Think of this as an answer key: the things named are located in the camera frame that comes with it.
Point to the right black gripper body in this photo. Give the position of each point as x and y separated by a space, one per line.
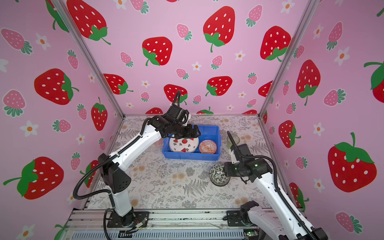
238 166

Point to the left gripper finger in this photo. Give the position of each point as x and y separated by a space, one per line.
196 132
181 136

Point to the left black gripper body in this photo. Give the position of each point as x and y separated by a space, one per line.
180 130

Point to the white watermelon plate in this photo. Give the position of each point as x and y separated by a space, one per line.
184 145

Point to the black leaf pattern bowl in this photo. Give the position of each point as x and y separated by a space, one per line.
217 175

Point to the red patterned bowl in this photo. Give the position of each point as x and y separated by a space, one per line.
208 147

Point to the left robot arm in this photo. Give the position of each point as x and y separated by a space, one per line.
115 165

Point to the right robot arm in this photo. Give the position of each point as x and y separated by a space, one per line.
290 223

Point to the blue plastic bin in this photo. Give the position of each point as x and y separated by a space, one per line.
208 133

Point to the pink translucent cup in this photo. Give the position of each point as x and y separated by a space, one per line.
159 143

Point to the green translucent cup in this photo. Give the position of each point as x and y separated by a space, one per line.
235 139

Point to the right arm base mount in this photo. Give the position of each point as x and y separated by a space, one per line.
240 218

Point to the aluminium front rail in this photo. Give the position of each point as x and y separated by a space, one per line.
197 224

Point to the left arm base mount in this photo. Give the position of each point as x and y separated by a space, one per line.
131 220

